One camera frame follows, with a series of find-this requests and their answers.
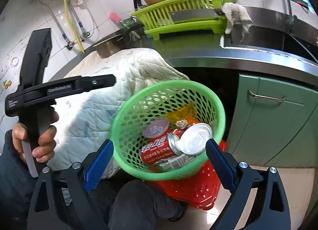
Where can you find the steel pot with lid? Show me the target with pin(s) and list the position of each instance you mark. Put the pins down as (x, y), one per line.
(108, 47)

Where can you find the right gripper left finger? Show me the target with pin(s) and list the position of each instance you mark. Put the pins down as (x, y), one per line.
(48, 208)

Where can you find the green utensil holder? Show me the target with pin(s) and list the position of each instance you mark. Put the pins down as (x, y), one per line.
(130, 27)

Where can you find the red plastic stool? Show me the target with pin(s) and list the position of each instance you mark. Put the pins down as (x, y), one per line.
(199, 191)

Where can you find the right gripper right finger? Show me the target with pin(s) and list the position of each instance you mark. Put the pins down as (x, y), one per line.
(270, 208)

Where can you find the black knife handles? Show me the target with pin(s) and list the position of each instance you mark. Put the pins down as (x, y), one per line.
(137, 4)

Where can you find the green plastic mesh basket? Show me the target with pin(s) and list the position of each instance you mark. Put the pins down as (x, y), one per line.
(151, 104)

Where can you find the lime green dish rack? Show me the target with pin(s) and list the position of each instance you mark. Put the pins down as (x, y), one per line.
(157, 21)

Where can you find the white blue milk carton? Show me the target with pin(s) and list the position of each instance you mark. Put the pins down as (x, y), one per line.
(174, 163)

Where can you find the person's left hand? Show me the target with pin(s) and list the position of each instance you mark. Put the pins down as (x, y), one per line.
(45, 151)

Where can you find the red cola can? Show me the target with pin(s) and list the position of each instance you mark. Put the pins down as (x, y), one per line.
(160, 149)

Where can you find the orange snack wrapper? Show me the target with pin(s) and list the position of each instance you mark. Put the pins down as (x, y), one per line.
(183, 124)

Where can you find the pink plastic cup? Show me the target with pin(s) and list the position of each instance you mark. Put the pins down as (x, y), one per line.
(156, 129)

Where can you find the white dish rag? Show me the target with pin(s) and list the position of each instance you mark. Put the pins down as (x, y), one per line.
(237, 14)

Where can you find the steel kitchen sink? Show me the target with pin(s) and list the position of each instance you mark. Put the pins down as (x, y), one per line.
(274, 40)

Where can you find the person's left forearm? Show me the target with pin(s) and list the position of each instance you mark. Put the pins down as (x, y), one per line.
(17, 187)

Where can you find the pink dish brush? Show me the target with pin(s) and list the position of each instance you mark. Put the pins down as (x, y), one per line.
(115, 18)

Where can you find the white plastic bag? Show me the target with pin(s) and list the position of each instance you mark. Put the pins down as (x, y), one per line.
(193, 140)

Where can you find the steel cleaver knife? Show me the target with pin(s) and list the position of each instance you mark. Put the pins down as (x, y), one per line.
(195, 15)

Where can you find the steel sink faucet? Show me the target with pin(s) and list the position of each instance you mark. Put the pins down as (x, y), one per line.
(291, 18)

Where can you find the white quilted cloth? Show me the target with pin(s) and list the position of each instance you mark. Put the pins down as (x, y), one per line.
(85, 119)

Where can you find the yellow plastic wrapper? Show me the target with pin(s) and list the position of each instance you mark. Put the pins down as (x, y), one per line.
(174, 116)

